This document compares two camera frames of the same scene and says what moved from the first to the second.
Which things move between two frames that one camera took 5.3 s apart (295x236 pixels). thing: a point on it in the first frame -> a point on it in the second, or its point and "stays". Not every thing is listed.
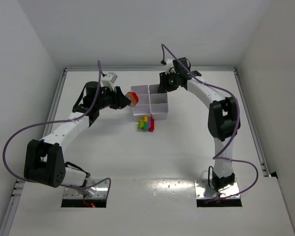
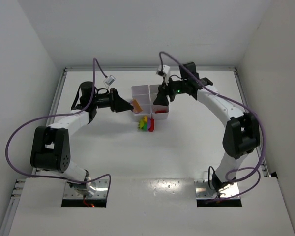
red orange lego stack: (133, 98) -> (136, 106)
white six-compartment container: (151, 103) stays
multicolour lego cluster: (147, 124) stays
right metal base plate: (202, 191) stays
